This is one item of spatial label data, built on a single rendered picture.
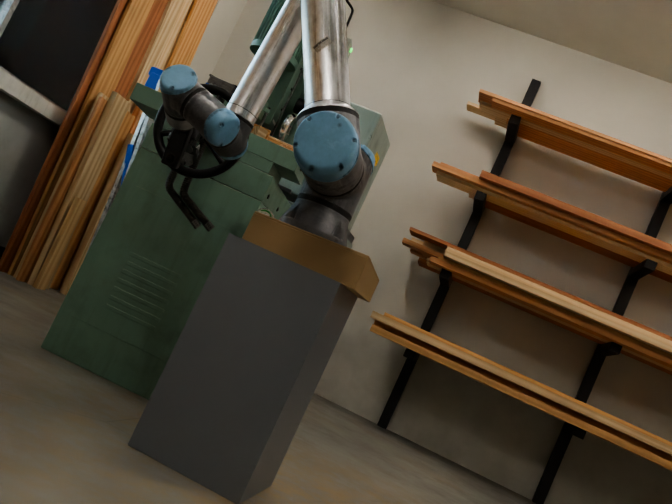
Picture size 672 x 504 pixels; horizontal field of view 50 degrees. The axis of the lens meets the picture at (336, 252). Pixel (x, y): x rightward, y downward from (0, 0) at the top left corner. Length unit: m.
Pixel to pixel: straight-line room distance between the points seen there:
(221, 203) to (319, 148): 0.76
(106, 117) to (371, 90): 1.91
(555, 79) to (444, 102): 0.72
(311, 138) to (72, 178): 2.33
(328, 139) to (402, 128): 3.24
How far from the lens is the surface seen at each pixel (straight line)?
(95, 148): 3.86
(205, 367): 1.74
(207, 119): 1.78
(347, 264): 1.71
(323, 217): 1.79
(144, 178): 2.43
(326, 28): 1.81
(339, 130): 1.66
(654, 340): 4.17
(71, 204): 3.85
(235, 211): 2.34
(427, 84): 4.98
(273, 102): 2.67
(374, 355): 4.63
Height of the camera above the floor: 0.46
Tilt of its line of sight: 5 degrees up
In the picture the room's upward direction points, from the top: 25 degrees clockwise
